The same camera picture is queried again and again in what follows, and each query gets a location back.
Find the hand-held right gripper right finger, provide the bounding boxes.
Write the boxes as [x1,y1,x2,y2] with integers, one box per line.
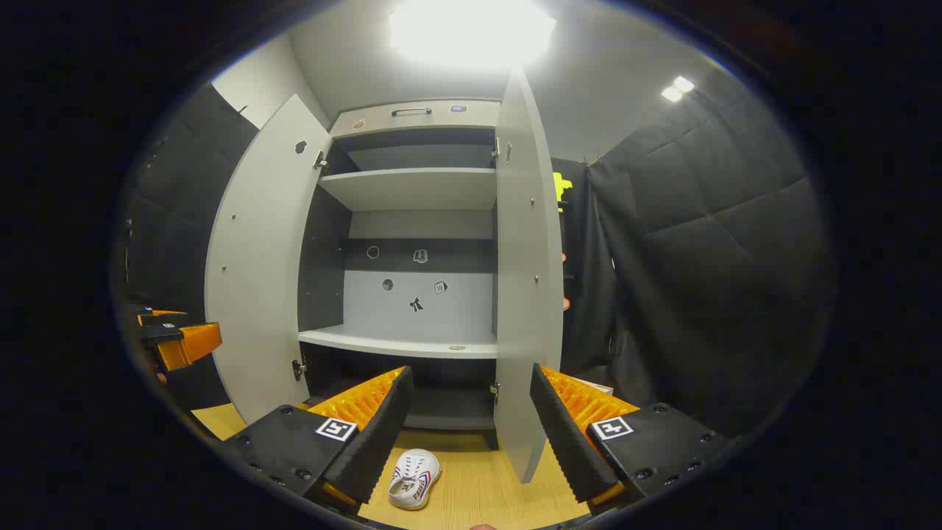
[530,363,729,516]

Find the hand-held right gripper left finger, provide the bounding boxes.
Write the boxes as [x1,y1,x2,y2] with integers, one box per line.
[217,366,414,516]

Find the white shoe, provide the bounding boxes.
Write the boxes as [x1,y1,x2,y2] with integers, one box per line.
[388,448,442,511]

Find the grey cabinet door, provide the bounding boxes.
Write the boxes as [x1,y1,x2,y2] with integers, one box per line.
[493,66,566,485]
[205,93,333,426]

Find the grey shoe cabinet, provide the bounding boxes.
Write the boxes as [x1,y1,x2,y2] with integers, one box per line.
[298,98,503,450]

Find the grey cabinet shelf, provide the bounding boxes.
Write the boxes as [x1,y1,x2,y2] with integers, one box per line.
[318,168,497,212]
[298,324,499,359]

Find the black quilted cloth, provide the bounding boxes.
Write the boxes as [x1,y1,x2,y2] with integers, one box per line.
[589,70,836,435]
[121,82,258,409]

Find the black backdrop cloth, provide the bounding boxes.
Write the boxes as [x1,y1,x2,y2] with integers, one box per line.
[552,156,615,369]

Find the large ceiling light panel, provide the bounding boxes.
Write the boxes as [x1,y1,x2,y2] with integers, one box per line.
[389,0,556,71]

